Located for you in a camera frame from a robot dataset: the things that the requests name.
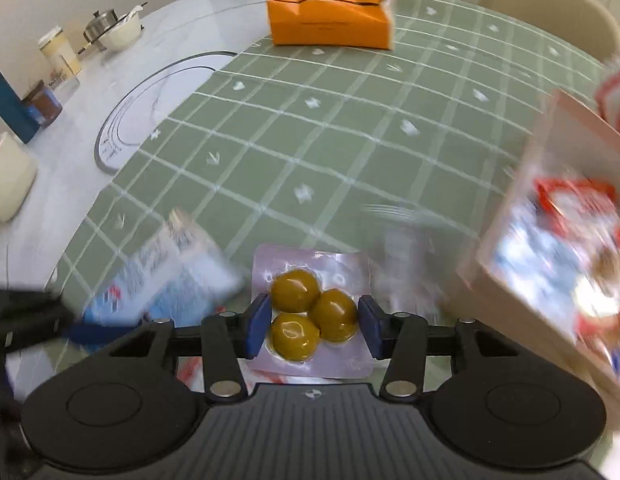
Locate red blue snack packets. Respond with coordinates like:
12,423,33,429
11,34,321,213
492,175,620,376

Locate blue box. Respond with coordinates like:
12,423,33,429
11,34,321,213
0,66,42,145

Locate clear plastic snack packet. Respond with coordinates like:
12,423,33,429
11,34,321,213
361,201,443,323

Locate pink storage box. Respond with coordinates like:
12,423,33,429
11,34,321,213
456,87,620,398

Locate white round turntable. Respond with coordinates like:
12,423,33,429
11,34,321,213
94,50,237,177

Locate large red white snack bag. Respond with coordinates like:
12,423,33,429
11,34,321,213
592,56,620,137

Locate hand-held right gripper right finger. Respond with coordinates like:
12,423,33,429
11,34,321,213
357,294,516,401

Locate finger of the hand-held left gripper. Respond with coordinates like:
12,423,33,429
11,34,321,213
67,321,143,348

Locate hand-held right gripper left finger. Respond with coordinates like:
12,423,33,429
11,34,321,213
109,292,273,402

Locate yellow balls snack packet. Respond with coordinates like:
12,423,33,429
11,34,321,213
251,244,375,380

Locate beige chair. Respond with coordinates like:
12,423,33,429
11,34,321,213
476,0,620,63

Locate blue white snack packet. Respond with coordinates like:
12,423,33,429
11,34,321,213
82,209,245,337

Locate green checked table mat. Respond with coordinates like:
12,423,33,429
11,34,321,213
52,0,610,341

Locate orange tissue box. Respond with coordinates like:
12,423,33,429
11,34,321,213
266,0,397,52

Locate white bowl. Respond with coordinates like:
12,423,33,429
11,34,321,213
99,5,150,53

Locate brown jar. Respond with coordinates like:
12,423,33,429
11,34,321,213
23,81,64,127

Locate steel pot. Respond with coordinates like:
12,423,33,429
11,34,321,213
78,8,125,56

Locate cream lidded jar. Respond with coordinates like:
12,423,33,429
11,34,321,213
37,26,84,81

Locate cream white container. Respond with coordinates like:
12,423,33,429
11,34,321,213
0,131,39,224

